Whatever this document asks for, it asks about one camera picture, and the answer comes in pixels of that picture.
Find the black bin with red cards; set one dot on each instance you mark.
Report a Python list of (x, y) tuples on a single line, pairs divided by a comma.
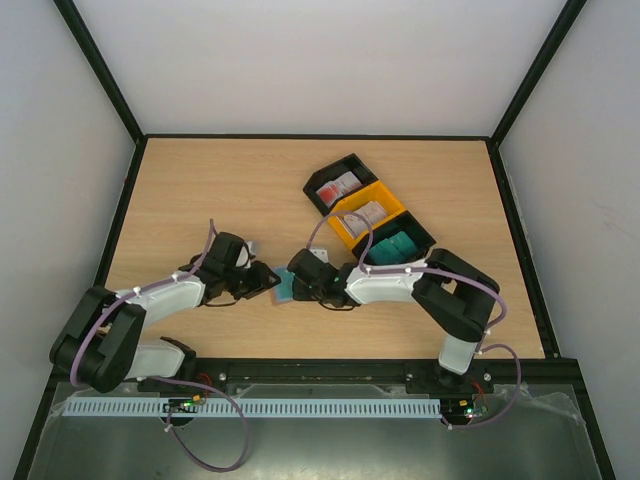
[(332, 171)]

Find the yellow plastic bin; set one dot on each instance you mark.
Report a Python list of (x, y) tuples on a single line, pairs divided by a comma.
[(377, 191)]

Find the red white card stack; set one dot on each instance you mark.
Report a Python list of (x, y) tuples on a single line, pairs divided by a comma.
[(333, 190)]

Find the left controller board with leds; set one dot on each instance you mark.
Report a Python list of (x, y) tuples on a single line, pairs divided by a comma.
[(191, 405)]

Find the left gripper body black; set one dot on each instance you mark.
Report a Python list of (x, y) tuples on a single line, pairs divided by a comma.
[(242, 285)]

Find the teal card stack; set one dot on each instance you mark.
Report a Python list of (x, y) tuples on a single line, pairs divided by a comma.
[(397, 249)]

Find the light blue slotted cable duct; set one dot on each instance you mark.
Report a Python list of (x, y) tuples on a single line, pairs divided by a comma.
[(260, 408)]

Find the black bin with teal cards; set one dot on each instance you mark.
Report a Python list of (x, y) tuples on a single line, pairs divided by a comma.
[(405, 222)]

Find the controller board with leds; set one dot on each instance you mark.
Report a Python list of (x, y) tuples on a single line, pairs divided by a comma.
[(191, 405), (462, 410)]

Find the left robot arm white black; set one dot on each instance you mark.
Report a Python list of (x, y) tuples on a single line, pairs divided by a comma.
[(100, 345)]

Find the right controller board with leds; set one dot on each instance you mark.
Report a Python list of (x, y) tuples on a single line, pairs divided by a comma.
[(462, 410)]

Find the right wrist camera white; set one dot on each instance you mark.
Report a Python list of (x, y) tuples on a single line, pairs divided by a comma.
[(320, 253)]

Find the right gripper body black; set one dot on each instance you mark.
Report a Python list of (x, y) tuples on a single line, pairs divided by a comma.
[(304, 275)]

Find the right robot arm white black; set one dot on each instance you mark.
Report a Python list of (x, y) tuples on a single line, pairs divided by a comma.
[(456, 295)]

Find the black aluminium frame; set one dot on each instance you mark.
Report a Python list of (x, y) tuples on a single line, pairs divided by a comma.
[(554, 366)]

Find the white pink card stack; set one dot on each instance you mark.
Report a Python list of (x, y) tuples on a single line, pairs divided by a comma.
[(364, 217)]

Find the brown leather card holder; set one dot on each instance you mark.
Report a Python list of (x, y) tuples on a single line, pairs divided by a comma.
[(282, 287)]

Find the teal credit card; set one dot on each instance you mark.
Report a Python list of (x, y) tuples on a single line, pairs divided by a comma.
[(285, 285)]

